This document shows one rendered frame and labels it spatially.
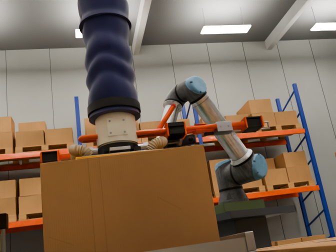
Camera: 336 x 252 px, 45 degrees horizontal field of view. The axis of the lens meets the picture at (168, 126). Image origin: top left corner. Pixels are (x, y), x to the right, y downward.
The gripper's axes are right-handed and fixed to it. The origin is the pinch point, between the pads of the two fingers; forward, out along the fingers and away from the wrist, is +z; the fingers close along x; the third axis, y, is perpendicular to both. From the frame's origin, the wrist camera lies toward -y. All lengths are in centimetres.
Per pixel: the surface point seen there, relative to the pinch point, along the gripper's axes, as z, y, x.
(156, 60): -843, -142, 474
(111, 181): 19.6, 31.8, -22.7
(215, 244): 35, 2, -49
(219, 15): -709, -297, 523
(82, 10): 5, 38, 59
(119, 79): 10.1, 24.6, 21.5
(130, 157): 20.2, 24.4, -14.7
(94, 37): 9, 34, 42
